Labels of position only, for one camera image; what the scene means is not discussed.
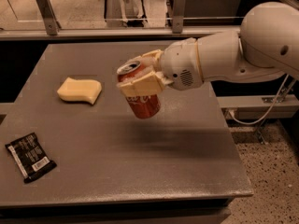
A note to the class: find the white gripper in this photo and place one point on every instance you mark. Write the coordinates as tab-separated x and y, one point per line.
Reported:
179	63

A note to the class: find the left metal railing bracket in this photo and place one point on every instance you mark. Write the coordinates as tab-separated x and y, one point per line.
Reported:
50	22

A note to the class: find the black snack bar wrapper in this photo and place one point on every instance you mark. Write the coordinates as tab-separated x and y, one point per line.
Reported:
30	157

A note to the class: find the yellow sponge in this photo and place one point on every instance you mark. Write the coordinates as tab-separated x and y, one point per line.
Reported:
80	90

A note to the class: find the right metal railing bracket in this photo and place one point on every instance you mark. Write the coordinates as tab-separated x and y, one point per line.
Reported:
178	16

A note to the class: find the metal railing bracket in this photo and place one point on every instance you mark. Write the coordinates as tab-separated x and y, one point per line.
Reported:
50	22
178	16

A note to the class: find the glass railing panel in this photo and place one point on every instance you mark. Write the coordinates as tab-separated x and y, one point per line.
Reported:
101	14

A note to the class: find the red coke can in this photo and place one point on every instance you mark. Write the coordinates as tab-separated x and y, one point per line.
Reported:
144	107

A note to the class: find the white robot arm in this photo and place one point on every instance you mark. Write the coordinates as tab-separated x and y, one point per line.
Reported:
265	47

